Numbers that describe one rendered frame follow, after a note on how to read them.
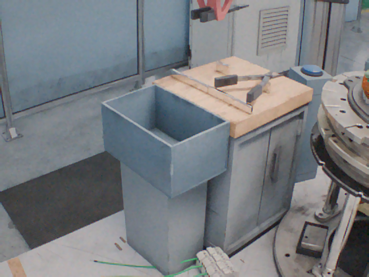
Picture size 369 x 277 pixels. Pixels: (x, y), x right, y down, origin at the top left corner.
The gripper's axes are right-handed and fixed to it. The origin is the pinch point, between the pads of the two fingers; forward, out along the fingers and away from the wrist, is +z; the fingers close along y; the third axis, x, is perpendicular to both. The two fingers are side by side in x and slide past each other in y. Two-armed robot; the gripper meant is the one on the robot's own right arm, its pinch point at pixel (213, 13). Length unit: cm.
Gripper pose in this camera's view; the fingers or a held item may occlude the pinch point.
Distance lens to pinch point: 73.9
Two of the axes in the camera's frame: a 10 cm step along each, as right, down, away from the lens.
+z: -0.3, 8.5, 5.2
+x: 7.4, -3.3, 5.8
